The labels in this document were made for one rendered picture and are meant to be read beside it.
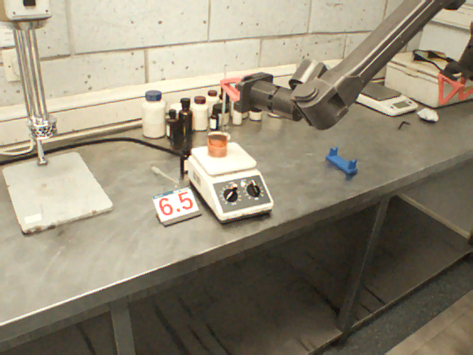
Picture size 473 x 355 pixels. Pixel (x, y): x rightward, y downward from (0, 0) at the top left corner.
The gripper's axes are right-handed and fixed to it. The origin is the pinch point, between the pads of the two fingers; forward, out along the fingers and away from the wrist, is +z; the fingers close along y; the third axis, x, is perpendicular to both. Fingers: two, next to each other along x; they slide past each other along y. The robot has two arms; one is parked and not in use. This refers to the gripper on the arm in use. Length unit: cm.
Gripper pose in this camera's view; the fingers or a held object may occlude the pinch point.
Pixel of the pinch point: (224, 83)
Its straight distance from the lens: 94.1
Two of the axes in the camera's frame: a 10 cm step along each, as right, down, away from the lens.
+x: -0.6, 8.6, 5.1
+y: -6.4, 3.6, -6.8
